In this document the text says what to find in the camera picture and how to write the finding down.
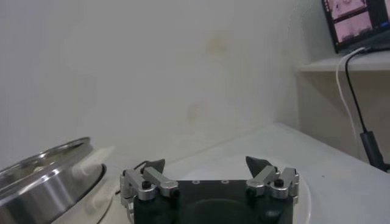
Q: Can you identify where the perforated steel steamer basket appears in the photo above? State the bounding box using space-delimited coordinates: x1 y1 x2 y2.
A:
0 136 106 224

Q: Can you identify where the white round plate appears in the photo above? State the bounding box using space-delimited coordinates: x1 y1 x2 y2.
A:
179 169 313 224

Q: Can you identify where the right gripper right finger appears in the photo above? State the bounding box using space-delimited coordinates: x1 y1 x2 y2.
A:
245 156 300 205

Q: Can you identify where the white side table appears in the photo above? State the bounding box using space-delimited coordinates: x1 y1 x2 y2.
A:
294 50 390 171

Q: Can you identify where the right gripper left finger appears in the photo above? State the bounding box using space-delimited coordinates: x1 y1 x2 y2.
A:
119 158 180 214

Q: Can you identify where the black cable with adapter block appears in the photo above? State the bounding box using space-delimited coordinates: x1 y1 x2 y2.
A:
344 48 390 173

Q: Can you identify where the black open laptop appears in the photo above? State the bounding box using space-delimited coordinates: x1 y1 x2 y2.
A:
321 0 390 54

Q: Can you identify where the white electric cooker pot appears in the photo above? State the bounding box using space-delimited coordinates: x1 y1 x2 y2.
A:
51 145 122 224

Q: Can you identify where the white laptop cable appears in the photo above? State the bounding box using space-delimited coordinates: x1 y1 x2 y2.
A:
335 46 367 156

